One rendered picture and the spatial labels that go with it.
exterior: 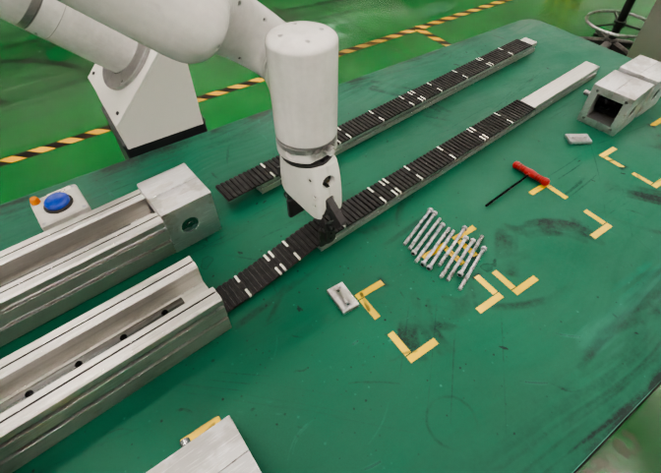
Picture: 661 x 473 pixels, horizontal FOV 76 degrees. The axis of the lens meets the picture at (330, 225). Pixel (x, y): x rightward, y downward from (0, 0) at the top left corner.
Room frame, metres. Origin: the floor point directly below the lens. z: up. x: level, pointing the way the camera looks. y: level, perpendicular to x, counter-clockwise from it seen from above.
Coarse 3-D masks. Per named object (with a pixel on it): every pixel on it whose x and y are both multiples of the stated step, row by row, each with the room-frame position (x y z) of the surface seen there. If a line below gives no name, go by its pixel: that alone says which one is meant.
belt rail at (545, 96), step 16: (592, 64) 1.09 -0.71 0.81; (560, 80) 1.01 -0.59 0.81; (576, 80) 1.01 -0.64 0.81; (528, 96) 0.93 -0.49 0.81; (544, 96) 0.93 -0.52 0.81; (560, 96) 0.96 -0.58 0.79; (512, 128) 0.83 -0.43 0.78; (480, 144) 0.75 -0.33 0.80; (432, 176) 0.65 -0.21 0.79; (384, 208) 0.56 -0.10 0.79; (352, 224) 0.51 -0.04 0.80; (336, 240) 0.49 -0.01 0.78
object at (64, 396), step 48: (144, 288) 0.33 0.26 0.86; (192, 288) 0.36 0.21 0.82; (48, 336) 0.26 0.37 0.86; (96, 336) 0.27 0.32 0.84; (144, 336) 0.26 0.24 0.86; (192, 336) 0.28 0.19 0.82; (0, 384) 0.20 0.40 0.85; (48, 384) 0.21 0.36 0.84; (96, 384) 0.21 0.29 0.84; (144, 384) 0.23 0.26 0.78; (0, 432) 0.14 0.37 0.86; (48, 432) 0.16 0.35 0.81
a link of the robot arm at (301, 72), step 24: (288, 24) 0.50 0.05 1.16; (312, 24) 0.50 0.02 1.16; (288, 48) 0.44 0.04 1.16; (312, 48) 0.44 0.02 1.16; (336, 48) 0.47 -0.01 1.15; (288, 72) 0.44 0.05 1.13; (312, 72) 0.44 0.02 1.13; (336, 72) 0.47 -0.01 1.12; (288, 96) 0.44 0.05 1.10; (312, 96) 0.44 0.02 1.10; (336, 96) 0.47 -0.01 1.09; (288, 120) 0.44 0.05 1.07; (312, 120) 0.44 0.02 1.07; (336, 120) 0.47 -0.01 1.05; (288, 144) 0.44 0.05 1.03; (312, 144) 0.44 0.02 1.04
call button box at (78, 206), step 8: (56, 192) 0.56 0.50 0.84; (64, 192) 0.56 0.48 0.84; (72, 192) 0.56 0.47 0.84; (80, 192) 0.56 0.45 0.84; (40, 200) 0.54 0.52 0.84; (72, 200) 0.53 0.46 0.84; (80, 200) 0.54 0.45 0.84; (32, 208) 0.52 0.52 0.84; (40, 208) 0.51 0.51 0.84; (64, 208) 0.51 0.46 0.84; (72, 208) 0.51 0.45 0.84; (80, 208) 0.51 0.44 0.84; (88, 208) 0.52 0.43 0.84; (40, 216) 0.50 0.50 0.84; (48, 216) 0.50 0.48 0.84; (56, 216) 0.50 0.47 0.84; (64, 216) 0.50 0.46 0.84; (72, 216) 0.50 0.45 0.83; (40, 224) 0.48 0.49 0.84; (48, 224) 0.48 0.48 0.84; (56, 224) 0.48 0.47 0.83
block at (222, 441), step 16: (208, 432) 0.14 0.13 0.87; (224, 432) 0.14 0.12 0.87; (192, 448) 0.12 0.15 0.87; (208, 448) 0.12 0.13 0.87; (224, 448) 0.12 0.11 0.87; (240, 448) 0.12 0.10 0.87; (160, 464) 0.11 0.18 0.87; (176, 464) 0.11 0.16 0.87; (192, 464) 0.11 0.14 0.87; (208, 464) 0.11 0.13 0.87; (224, 464) 0.11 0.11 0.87; (240, 464) 0.11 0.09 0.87; (256, 464) 0.11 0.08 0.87
